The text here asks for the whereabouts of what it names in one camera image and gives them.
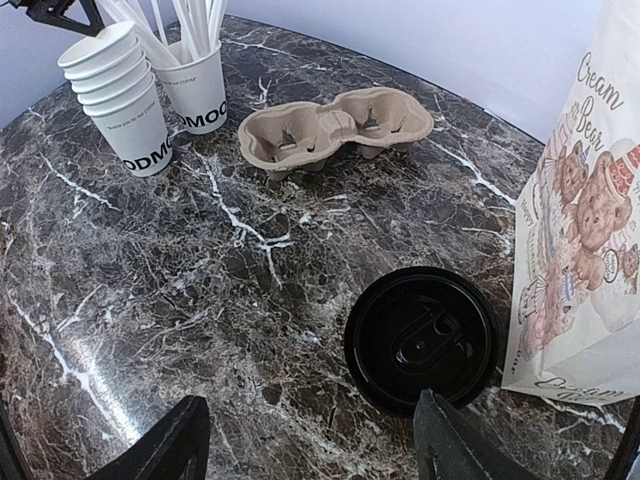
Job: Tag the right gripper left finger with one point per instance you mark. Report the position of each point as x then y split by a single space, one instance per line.
176 447

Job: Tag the white printed paper bag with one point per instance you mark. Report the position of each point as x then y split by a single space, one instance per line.
574 328

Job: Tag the stack of black lids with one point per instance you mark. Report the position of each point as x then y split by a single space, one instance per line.
420 328

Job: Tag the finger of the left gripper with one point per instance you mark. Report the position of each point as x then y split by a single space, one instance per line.
54 13

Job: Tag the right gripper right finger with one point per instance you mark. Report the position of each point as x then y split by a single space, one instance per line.
448 447

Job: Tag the white cup holding straws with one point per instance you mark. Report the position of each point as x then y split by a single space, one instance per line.
197 92

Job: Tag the bundle of white wrapped straws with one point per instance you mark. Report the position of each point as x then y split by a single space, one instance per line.
199 24

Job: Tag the stack of white paper cups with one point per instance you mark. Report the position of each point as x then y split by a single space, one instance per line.
116 88

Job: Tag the brown pulp cup carrier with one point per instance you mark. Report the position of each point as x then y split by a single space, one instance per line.
304 135

